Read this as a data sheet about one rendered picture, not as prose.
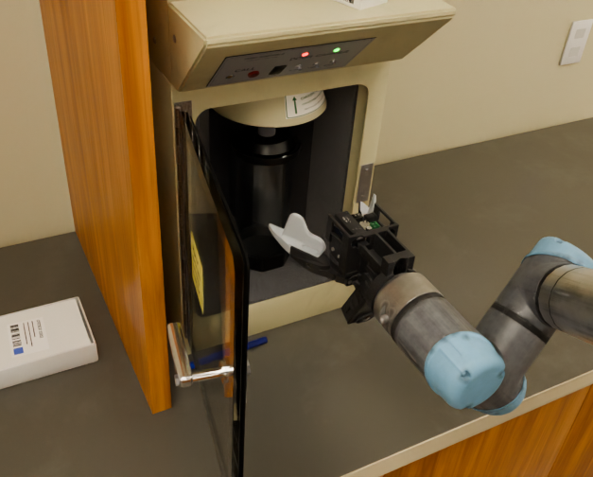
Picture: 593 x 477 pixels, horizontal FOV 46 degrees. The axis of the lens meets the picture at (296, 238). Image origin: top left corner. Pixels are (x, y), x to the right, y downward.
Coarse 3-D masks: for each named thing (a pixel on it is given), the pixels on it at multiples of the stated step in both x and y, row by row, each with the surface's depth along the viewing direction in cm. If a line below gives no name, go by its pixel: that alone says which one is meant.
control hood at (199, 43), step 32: (192, 0) 78; (224, 0) 79; (256, 0) 79; (288, 0) 80; (320, 0) 81; (416, 0) 83; (192, 32) 72; (224, 32) 71; (256, 32) 72; (288, 32) 73; (320, 32) 75; (352, 32) 78; (384, 32) 81; (416, 32) 84; (192, 64) 74; (352, 64) 90
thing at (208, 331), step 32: (192, 128) 79; (192, 160) 78; (192, 192) 81; (192, 224) 85; (224, 224) 64; (224, 256) 65; (192, 288) 93; (224, 288) 68; (192, 320) 98; (224, 320) 70; (192, 352) 103; (224, 352) 73; (224, 384) 76; (224, 416) 79; (224, 448) 82
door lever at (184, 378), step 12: (168, 324) 79; (180, 324) 80; (168, 336) 78; (180, 336) 78; (180, 348) 76; (180, 360) 75; (180, 372) 74; (192, 372) 74; (204, 372) 74; (216, 372) 74; (180, 384) 73; (192, 384) 74
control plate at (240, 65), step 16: (288, 48) 77; (304, 48) 78; (320, 48) 80; (352, 48) 83; (224, 64) 76; (240, 64) 77; (256, 64) 79; (272, 64) 81; (288, 64) 82; (304, 64) 84; (320, 64) 86; (336, 64) 88; (224, 80) 81; (240, 80) 83
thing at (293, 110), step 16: (288, 96) 95; (304, 96) 97; (320, 96) 100; (224, 112) 97; (240, 112) 96; (256, 112) 95; (272, 112) 95; (288, 112) 96; (304, 112) 97; (320, 112) 100
